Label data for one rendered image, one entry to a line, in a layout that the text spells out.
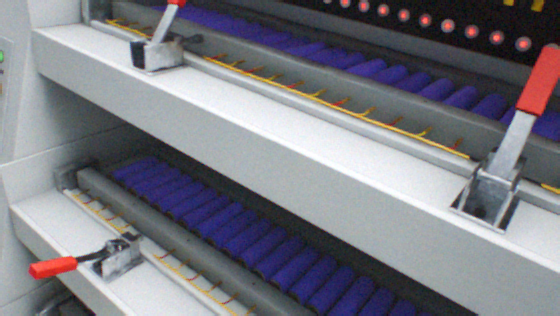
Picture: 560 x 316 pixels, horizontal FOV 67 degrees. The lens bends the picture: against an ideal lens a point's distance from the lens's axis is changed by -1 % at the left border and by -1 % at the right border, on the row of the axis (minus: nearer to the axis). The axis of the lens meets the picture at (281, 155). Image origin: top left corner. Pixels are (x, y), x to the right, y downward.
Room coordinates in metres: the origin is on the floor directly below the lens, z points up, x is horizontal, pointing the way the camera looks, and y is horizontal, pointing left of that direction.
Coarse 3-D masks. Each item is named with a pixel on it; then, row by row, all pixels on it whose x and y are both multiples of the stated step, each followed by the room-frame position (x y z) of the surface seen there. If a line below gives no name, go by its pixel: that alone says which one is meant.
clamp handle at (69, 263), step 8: (112, 248) 0.34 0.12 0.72; (64, 256) 0.31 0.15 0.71; (72, 256) 0.31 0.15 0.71; (80, 256) 0.32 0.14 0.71; (88, 256) 0.32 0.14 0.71; (96, 256) 0.33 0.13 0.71; (104, 256) 0.33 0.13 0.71; (32, 264) 0.29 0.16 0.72; (40, 264) 0.29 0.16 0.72; (48, 264) 0.29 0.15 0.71; (56, 264) 0.30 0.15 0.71; (64, 264) 0.30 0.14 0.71; (72, 264) 0.31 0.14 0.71; (80, 264) 0.31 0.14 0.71; (32, 272) 0.28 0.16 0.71; (40, 272) 0.28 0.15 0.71; (48, 272) 0.29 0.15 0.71; (56, 272) 0.29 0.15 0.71
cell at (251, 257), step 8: (272, 232) 0.41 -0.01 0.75; (280, 232) 0.41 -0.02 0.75; (264, 240) 0.39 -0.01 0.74; (272, 240) 0.39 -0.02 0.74; (280, 240) 0.40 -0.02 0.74; (248, 248) 0.38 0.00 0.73; (256, 248) 0.38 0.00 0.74; (264, 248) 0.38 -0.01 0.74; (272, 248) 0.39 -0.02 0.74; (240, 256) 0.37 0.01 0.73; (248, 256) 0.37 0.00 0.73; (256, 256) 0.37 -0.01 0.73; (264, 256) 0.38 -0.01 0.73; (248, 264) 0.36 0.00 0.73
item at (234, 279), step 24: (96, 192) 0.43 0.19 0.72; (120, 192) 0.43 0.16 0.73; (120, 216) 0.41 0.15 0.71; (144, 216) 0.39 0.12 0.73; (168, 240) 0.37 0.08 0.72; (192, 240) 0.37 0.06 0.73; (192, 264) 0.36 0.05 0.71; (216, 264) 0.34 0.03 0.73; (240, 288) 0.33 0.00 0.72; (264, 288) 0.33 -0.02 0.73; (264, 312) 0.32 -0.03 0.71; (288, 312) 0.31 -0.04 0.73
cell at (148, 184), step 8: (176, 168) 0.49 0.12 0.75; (160, 176) 0.47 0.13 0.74; (168, 176) 0.48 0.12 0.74; (176, 176) 0.49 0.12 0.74; (136, 184) 0.45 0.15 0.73; (144, 184) 0.45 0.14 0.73; (152, 184) 0.46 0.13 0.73; (160, 184) 0.47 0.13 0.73; (136, 192) 0.44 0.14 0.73; (144, 192) 0.45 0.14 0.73
